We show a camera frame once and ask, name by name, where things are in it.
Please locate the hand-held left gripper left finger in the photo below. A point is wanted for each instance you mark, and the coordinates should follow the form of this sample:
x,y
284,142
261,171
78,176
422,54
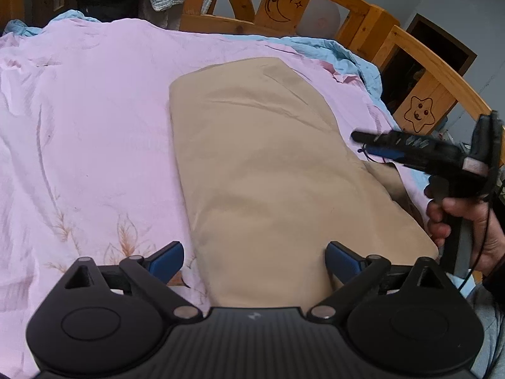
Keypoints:
x,y
169,259

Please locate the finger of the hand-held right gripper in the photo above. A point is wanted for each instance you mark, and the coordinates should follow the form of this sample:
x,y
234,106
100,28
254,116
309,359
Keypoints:
x,y
386,139
386,154

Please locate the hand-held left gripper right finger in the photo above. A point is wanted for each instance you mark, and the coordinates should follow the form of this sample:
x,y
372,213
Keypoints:
x,y
341,262

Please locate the tan garment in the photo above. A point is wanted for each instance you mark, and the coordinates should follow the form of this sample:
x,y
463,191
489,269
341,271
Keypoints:
x,y
268,173

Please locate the person's right forearm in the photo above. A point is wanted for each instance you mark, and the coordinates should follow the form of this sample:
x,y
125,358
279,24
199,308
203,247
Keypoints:
x,y
498,280

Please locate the person's right hand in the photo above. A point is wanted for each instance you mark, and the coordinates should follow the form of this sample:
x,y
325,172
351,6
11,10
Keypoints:
x,y
489,237

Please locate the black cabinet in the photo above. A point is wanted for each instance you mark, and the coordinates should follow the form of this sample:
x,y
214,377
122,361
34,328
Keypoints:
x,y
438,43

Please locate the white round object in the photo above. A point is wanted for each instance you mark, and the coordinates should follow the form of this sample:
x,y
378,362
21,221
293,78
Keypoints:
x,y
321,17

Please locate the pink floral blanket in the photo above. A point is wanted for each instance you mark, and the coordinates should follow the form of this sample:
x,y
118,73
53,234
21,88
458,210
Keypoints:
x,y
79,126

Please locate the person's grey trousers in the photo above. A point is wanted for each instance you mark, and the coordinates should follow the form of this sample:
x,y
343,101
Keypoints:
x,y
489,331

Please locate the wooden bed frame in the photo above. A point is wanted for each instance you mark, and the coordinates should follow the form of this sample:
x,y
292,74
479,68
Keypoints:
x,y
284,4

